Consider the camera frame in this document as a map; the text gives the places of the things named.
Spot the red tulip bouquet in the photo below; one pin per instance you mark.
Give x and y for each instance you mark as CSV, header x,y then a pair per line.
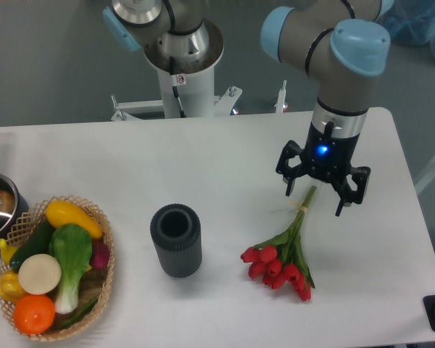
x,y
280,259

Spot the yellow squash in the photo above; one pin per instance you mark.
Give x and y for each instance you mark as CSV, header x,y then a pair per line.
x,y
60,213

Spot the dark green cucumber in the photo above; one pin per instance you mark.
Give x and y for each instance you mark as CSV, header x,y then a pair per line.
x,y
37,243

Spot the blue plastic bag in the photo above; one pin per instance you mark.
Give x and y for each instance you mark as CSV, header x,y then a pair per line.
x,y
411,23

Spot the yellow banana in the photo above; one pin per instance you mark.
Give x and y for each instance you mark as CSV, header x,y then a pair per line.
x,y
6,251

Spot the cream round bun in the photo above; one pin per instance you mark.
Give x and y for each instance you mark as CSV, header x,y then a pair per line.
x,y
39,274

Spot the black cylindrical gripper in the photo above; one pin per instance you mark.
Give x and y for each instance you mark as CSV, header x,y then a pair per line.
x,y
328,153

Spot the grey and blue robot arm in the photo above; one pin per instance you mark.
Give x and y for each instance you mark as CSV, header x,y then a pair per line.
x,y
338,43

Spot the woven wicker basket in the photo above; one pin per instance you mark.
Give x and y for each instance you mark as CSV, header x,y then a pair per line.
x,y
94,283

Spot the dark grey ribbed vase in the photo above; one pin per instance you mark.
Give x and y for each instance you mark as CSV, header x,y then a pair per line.
x,y
176,234

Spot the purple red onion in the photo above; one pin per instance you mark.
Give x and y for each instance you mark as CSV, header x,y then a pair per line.
x,y
100,255

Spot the green chili pepper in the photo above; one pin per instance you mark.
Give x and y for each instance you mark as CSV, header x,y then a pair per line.
x,y
77,315

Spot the yellow bell pepper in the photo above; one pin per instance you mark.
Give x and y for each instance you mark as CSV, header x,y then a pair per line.
x,y
10,288

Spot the orange fruit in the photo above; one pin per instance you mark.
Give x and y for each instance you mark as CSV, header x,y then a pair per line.
x,y
34,314

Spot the green bok choy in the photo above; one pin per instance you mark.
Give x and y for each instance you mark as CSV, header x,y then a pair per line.
x,y
71,247

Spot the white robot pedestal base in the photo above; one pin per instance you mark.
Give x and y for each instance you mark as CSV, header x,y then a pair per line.
x,y
185,67

